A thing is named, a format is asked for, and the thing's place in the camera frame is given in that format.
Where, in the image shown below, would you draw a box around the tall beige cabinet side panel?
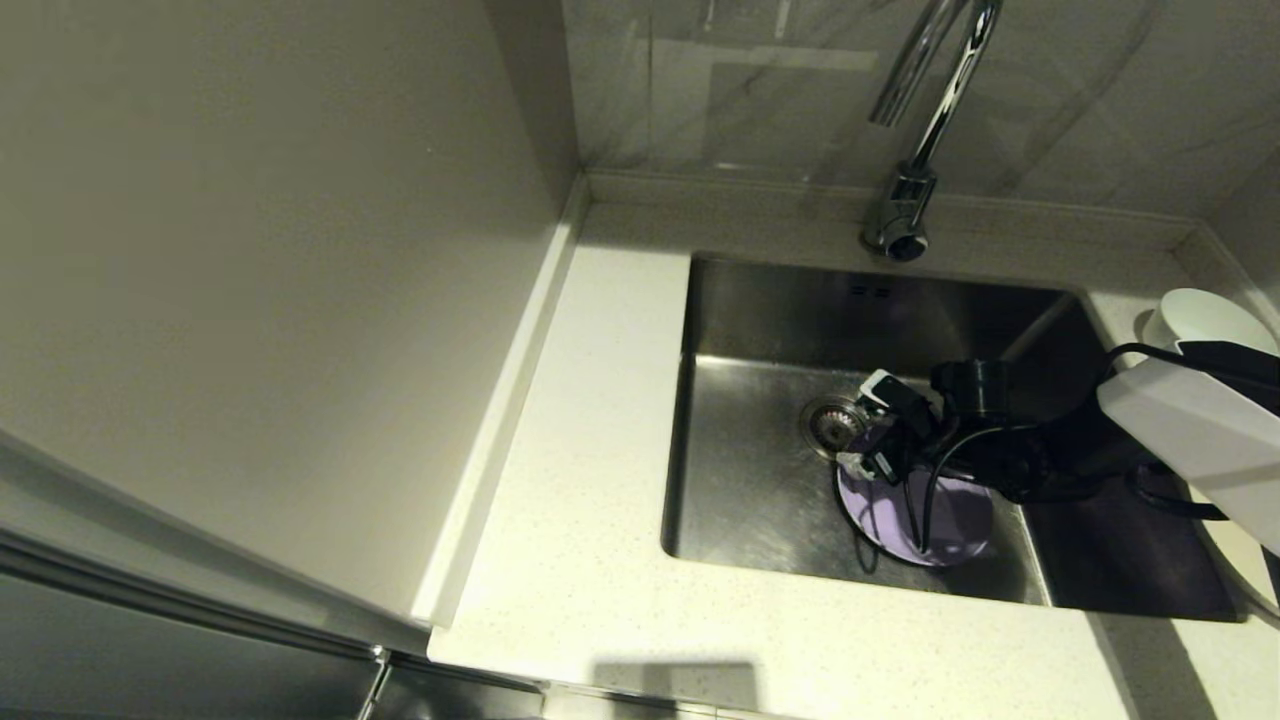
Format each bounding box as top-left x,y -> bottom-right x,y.
0,0 -> 586,631

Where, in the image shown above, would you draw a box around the purple round plate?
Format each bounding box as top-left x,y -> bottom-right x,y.
836,455 -> 997,569

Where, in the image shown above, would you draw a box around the chrome gooseneck faucet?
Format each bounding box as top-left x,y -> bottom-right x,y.
860,0 -> 1004,265

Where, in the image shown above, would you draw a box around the beige round plate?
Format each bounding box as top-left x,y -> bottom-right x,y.
1190,482 -> 1280,621

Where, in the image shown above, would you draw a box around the metal sink drain strainer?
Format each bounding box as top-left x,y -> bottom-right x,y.
800,396 -> 869,463

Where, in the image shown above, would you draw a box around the grey glossy cabinet door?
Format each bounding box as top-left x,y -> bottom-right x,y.
0,415 -> 546,720

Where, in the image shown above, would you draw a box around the white bowl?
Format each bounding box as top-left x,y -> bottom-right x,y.
1140,288 -> 1280,373

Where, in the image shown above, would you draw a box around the stainless steel sink basin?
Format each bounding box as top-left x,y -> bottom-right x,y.
660,252 -> 1241,623

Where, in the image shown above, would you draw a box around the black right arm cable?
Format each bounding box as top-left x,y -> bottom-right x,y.
900,342 -> 1280,556

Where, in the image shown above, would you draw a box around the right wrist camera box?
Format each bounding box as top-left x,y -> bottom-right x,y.
857,369 -> 939,426

